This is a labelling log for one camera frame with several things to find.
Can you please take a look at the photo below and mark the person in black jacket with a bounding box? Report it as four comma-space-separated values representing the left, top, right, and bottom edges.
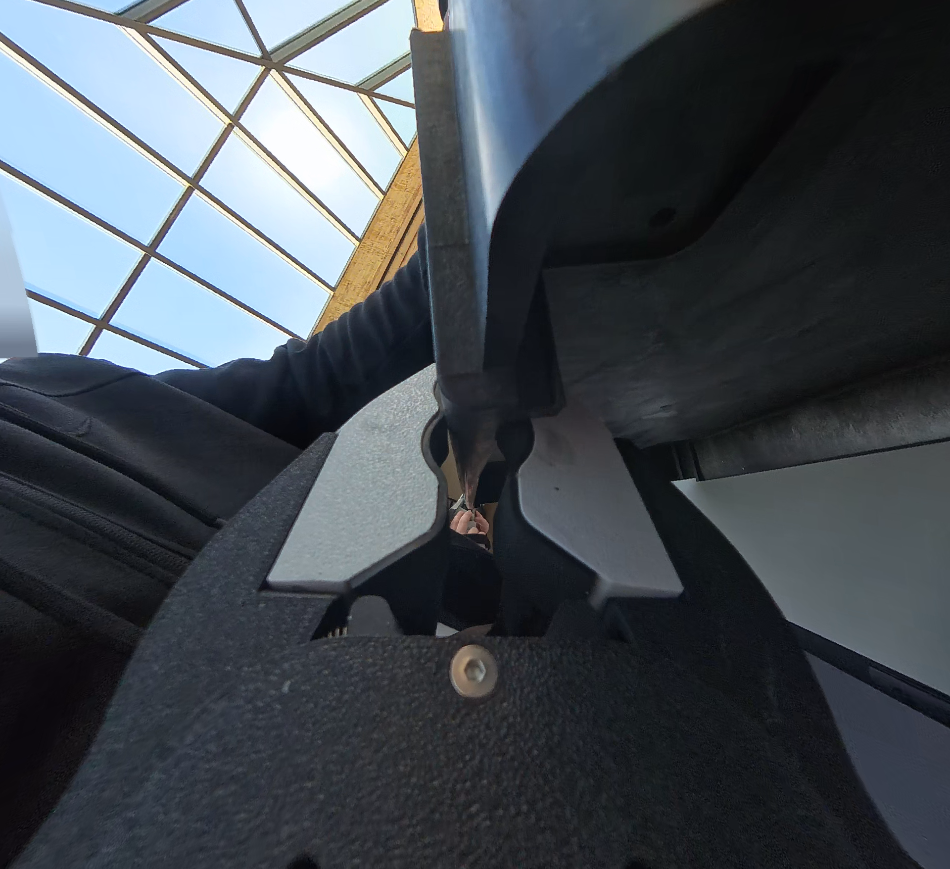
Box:
0, 353, 328, 869

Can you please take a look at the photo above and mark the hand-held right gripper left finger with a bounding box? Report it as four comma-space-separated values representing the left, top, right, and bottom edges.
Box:
266, 363, 451, 595

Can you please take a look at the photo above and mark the person's left forearm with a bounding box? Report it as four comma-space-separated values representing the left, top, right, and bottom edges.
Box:
159, 231, 440, 450

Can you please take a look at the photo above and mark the grey desk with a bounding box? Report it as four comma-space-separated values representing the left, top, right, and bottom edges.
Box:
671, 438, 950, 699
805, 650, 950, 869

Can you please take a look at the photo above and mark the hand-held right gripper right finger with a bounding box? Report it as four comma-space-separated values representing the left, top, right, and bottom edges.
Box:
494, 401, 685, 612

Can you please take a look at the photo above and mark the black plastic tray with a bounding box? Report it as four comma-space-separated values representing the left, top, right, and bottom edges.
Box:
410, 0, 950, 508

